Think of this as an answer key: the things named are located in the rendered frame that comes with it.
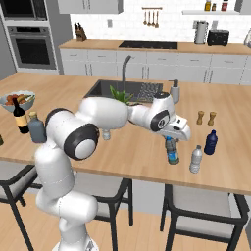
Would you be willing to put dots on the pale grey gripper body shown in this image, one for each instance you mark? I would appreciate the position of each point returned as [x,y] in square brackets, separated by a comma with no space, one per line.
[179,132]

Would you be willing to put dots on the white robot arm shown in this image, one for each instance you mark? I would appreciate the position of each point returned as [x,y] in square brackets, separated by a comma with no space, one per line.
[72,130]

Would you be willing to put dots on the plastic bottle with blue label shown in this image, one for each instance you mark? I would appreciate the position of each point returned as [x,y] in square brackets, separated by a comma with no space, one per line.
[172,152]

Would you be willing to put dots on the wooden salt shaker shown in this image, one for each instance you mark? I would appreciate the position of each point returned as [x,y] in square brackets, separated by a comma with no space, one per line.
[200,118]

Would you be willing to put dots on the clear plastic bottle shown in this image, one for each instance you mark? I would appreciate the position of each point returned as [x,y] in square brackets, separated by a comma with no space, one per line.
[196,160]

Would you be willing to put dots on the dark blue bottle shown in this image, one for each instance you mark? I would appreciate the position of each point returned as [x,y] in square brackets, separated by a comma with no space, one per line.
[211,143]

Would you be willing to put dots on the wooden pepper shaker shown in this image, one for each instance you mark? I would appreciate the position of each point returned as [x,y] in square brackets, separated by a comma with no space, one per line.
[212,119]

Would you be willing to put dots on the grey soap dispenser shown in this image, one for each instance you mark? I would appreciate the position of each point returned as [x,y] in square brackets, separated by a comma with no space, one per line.
[175,93]

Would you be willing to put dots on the white base cupboards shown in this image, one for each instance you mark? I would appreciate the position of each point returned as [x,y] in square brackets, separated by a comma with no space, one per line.
[157,67]

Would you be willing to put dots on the green plant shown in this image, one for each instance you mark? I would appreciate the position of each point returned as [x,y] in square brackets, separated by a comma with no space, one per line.
[120,95]

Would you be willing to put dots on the small clear glass bottle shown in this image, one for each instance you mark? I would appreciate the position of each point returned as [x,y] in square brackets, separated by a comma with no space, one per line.
[106,134]

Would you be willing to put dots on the black stool with grey seat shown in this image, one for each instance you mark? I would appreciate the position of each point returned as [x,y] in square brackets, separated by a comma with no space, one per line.
[13,183]
[108,192]
[202,209]

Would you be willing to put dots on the grey tap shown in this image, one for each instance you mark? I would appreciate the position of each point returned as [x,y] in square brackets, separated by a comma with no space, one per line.
[124,70]

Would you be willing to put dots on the dark sink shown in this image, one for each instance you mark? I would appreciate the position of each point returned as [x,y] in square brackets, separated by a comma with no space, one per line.
[104,89]

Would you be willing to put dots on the black hob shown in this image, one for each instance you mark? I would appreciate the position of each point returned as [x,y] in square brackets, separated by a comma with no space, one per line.
[148,44]

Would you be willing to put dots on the steel kettle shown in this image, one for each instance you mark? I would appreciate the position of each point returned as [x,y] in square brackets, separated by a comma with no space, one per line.
[201,32]

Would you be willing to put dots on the black toaster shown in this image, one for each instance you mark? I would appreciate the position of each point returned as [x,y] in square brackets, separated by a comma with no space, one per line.
[218,38]

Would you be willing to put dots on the hanging wooden spoon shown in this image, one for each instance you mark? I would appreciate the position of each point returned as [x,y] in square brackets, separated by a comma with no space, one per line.
[149,20]
[157,21]
[153,20]
[144,19]

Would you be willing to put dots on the grey appliance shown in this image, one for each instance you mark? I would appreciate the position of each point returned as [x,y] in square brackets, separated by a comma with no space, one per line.
[248,40]

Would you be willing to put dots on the yellow jar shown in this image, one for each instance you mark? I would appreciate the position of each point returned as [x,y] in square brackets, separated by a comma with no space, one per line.
[208,6]

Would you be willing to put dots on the small brown jar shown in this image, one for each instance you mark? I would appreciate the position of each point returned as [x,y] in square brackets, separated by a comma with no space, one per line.
[213,7]

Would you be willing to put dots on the red jar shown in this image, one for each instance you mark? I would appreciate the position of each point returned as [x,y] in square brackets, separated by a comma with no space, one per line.
[224,5]

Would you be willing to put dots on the wooden knife block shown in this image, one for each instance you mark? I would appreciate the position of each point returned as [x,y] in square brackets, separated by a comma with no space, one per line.
[80,33]

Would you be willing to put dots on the grey glass bottle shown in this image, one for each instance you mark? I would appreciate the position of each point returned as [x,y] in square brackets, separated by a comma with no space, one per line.
[37,130]

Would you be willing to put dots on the dark wine bottle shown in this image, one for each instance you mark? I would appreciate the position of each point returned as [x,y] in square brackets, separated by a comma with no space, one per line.
[21,119]

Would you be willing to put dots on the bowl of fruit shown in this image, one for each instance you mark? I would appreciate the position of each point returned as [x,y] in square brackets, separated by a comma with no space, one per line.
[18,99]

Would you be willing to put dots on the dark green object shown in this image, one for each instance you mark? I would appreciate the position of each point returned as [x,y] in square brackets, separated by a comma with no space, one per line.
[1,140]

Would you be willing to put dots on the steel microwave oven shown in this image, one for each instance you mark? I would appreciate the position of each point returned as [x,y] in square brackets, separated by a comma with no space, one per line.
[24,9]

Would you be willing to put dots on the white wall shelf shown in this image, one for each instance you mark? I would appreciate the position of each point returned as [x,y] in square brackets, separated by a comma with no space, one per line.
[210,12]

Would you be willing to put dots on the wooden tool rail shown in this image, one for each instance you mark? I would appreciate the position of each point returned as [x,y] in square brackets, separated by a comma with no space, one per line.
[152,8]

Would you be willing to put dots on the white wall socket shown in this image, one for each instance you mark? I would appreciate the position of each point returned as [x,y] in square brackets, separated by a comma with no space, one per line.
[110,23]

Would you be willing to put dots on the white wall cupboard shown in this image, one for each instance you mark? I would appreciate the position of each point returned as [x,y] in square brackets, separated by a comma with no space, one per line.
[244,6]

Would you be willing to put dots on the white wall cupboards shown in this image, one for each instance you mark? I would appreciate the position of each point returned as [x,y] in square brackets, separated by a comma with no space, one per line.
[90,6]

